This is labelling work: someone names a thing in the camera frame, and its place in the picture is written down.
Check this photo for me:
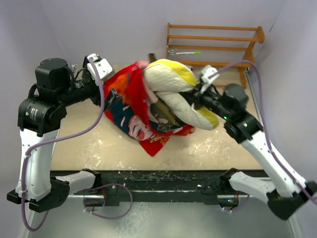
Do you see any red patterned pillowcase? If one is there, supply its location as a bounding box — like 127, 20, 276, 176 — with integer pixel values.
104, 61, 195, 157

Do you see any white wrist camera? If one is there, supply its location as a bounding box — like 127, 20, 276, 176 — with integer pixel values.
87, 54, 115, 81
200, 65, 220, 94

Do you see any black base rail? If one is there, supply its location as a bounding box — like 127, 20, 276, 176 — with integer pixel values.
75, 170, 248, 210

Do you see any wooden shelf rack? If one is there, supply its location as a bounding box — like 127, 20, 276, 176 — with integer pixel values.
166, 22, 265, 89

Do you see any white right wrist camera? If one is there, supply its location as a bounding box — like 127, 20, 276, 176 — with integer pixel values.
200, 65, 220, 94

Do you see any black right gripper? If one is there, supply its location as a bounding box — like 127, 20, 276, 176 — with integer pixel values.
179, 81, 232, 121

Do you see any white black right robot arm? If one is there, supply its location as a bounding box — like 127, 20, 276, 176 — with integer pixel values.
192, 84, 317, 220

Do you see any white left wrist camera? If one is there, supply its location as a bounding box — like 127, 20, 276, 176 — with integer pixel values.
87, 54, 115, 81

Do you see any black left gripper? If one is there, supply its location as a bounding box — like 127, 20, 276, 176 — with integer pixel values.
57, 58, 122, 111

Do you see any white yellow pillow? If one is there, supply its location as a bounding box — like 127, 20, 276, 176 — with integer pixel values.
143, 59, 219, 130

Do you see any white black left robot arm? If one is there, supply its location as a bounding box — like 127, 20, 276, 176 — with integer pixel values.
7, 54, 118, 213

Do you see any green white marker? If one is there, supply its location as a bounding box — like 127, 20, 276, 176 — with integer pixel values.
175, 51, 201, 55

